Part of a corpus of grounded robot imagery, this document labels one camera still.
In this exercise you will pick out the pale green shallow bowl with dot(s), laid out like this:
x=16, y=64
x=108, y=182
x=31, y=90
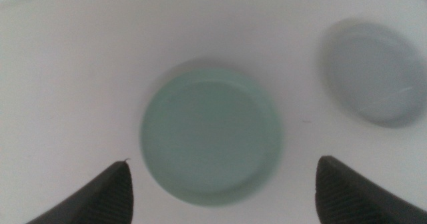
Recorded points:
x=210, y=137

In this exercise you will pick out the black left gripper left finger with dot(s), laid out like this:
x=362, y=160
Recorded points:
x=100, y=200

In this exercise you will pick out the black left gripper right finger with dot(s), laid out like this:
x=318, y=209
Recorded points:
x=353, y=197

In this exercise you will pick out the grey shallow bowl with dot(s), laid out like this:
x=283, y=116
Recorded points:
x=375, y=74

